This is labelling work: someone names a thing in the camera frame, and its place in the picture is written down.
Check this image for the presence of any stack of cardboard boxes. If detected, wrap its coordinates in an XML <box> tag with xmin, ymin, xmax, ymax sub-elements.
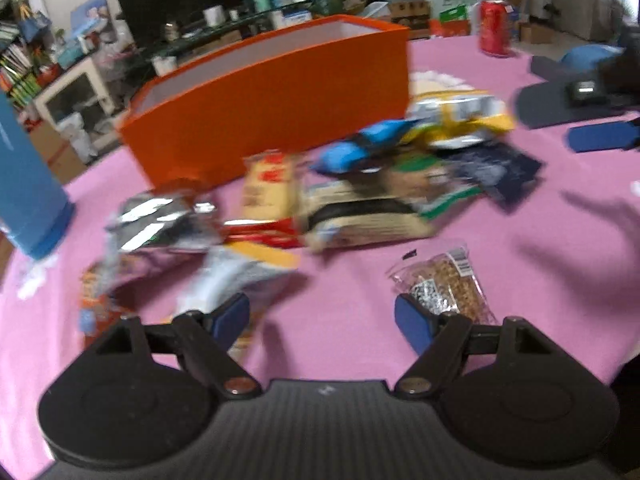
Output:
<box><xmin>27</xmin><ymin>119</ymin><xmax>88</xmax><ymax>187</ymax></box>

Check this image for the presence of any green beige snack packet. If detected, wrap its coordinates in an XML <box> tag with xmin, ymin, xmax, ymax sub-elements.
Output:
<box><xmin>389</xmin><ymin>151</ymin><xmax>483</xmax><ymax>223</ymax></box>

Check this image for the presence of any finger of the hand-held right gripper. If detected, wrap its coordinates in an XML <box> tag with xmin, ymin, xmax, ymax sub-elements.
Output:
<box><xmin>514</xmin><ymin>79</ymin><xmax>618</xmax><ymax>130</ymax></box>
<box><xmin>566</xmin><ymin>119</ymin><xmax>640</xmax><ymax>154</ymax></box>

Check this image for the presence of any yellow packet red print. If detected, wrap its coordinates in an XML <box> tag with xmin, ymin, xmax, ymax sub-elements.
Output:
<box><xmin>241</xmin><ymin>151</ymin><xmax>303</xmax><ymax>225</ymax></box>

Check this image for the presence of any yellow white snack packet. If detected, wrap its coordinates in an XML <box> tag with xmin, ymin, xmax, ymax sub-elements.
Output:
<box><xmin>406</xmin><ymin>85</ymin><xmax>517</xmax><ymax>152</ymax></box>

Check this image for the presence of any blue chair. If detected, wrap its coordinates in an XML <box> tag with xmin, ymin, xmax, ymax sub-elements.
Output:
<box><xmin>557</xmin><ymin>44</ymin><xmax>626</xmax><ymax>73</ymax></box>

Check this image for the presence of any orange box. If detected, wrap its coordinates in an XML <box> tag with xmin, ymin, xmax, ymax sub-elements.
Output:
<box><xmin>118</xmin><ymin>14</ymin><xmax>411</xmax><ymax>191</ymax></box>

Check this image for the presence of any clear peanut packet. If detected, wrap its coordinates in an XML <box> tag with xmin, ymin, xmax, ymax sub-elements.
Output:
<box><xmin>386</xmin><ymin>244</ymin><xmax>497</xmax><ymax>327</ymax></box>

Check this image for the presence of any bookshelf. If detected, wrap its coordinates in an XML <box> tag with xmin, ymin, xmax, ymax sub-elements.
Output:
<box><xmin>0</xmin><ymin>0</ymin><xmax>53</xmax><ymax>111</ymax></box>

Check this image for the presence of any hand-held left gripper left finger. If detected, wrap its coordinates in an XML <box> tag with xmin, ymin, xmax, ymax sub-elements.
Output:
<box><xmin>82</xmin><ymin>292</ymin><xmax>263</xmax><ymax>401</ymax></box>

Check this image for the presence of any red snack packet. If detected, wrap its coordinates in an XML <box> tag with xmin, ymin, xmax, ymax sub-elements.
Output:
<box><xmin>221</xmin><ymin>216</ymin><xmax>303</xmax><ymax>250</ymax></box>

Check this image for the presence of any white cabinet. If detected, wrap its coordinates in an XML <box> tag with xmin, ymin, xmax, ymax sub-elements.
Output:
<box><xmin>31</xmin><ymin>56</ymin><xmax>118</xmax><ymax>128</ymax></box>

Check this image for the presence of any red soda can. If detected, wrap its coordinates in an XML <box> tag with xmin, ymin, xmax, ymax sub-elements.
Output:
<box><xmin>479</xmin><ymin>0</ymin><xmax>512</xmax><ymax>58</ymax></box>

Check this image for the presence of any silver foil chip bag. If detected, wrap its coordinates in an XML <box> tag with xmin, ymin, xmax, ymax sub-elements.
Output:
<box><xmin>104</xmin><ymin>191</ymin><xmax>223</xmax><ymax>263</ymax></box>

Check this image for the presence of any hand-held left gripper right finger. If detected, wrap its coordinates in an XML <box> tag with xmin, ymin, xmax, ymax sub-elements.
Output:
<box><xmin>392</xmin><ymin>294</ymin><xmax>561</xmax><ymax>401</ymax></box>

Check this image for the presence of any blue thermos jug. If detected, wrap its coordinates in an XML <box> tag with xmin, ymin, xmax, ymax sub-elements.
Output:
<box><xmin>0</xmin><ymin>89</ymin><xmax>77</xmax><ymax>262</ymax></box>

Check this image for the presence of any glass television stand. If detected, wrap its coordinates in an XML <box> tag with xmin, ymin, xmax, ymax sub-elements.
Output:
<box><xmin>145</xmin><ymin>2</ymin><xmax>326</xmax><ymax>73</ymax></box>

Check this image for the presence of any blue black snack packet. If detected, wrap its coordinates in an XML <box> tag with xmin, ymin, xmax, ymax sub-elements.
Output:
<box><xmin>309</xmin><ymin>119</ymin><xmax>418</xmax><ymax>177</ymax></box>

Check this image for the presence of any dark navy snack packet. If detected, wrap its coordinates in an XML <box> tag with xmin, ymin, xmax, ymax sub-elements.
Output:
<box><xmin>447</xmin><ymin>141</ymin><xmax>545</xmax><ymax>212</ymax></box>

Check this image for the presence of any pale foil snack packet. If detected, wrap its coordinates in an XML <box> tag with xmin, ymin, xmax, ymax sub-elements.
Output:
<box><xmin>175</xmin><ymin>241</ymin><xmax>302</xmax><ymax>363</ymax></box>

